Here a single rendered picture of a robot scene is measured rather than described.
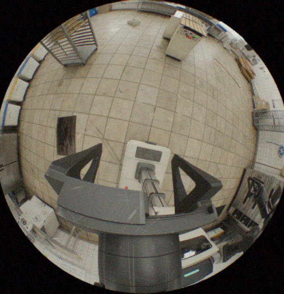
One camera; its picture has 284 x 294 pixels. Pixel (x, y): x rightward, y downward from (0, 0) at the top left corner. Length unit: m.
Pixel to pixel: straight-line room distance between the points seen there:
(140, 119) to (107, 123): 0.45
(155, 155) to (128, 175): 0.39
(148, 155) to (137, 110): 0.63
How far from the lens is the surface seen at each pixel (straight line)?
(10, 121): 3.26
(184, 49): 1.89
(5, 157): 3.07
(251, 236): 0.47
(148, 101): 1.51
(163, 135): 1.48
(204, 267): 0.48
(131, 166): 1.21
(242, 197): 3.48
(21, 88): 3.35
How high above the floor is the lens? 1.42
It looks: 81 degrees down
